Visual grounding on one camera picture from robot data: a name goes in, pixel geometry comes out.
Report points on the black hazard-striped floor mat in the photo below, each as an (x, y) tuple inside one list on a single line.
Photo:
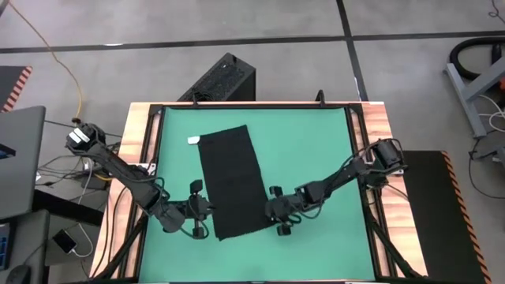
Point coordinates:
[(434, 217), (10, 84)]

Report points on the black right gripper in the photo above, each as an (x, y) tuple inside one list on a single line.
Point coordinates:
[(282, 208)]

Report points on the green table mat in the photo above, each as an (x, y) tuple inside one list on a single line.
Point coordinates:
[(307, 150)]

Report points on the grey metal stand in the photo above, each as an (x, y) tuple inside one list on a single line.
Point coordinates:
[(469, 102)]

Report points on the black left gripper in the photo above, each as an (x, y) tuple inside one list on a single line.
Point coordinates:
[(199, 209)]

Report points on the grey desk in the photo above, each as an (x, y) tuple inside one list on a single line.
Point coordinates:
[(27, 252)]

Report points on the black metal table frame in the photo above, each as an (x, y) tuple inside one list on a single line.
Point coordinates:
[(252, 105)]

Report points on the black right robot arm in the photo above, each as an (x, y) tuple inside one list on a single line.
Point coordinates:
[(339, 177)]

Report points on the black frame clamp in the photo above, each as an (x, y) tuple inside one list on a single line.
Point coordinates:
[(321, 98)]

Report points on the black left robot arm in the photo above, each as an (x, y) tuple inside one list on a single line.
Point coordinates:
[(126, 173)]

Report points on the grey laptop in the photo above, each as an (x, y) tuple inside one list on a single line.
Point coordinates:
[(19, 165)]

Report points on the dark device with blue edge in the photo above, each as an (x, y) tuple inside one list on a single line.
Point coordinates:
[(7, 152)]

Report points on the black computer tower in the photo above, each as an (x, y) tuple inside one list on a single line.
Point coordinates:
[(225, 77)]

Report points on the black towel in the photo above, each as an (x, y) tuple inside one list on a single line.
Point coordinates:
[(233, 181)]

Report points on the smartphone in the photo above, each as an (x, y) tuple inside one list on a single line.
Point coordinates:
[(65, 241)]

